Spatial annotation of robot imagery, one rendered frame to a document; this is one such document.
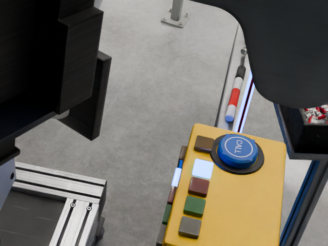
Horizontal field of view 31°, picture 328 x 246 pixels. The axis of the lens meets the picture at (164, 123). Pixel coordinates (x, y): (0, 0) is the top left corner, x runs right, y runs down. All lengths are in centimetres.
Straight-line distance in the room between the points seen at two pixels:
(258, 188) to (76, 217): 106
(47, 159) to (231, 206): 152
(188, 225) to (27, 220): 112
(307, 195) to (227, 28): 171
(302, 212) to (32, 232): 73
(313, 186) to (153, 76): 138
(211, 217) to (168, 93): 180
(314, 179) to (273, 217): 56
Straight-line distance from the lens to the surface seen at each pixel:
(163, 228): 53
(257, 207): 55
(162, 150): 208
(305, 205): 115
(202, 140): 58
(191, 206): 53
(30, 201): 164
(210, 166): 56
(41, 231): 158
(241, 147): 58
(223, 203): 54
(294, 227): 120
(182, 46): 258
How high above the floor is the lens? 148
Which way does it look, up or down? 43 degrees down
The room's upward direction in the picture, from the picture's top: 9 degrees clockwise
